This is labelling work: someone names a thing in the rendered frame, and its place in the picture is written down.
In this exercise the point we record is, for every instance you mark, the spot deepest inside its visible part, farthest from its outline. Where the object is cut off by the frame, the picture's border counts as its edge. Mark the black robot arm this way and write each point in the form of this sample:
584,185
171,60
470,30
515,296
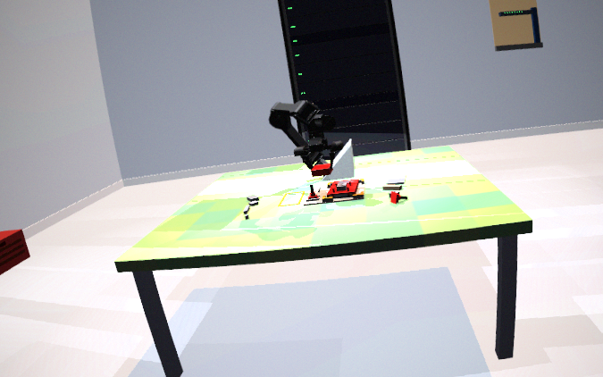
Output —
279,118

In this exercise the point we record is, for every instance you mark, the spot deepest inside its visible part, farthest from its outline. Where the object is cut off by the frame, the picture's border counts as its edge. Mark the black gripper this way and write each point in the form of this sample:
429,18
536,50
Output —
304,151

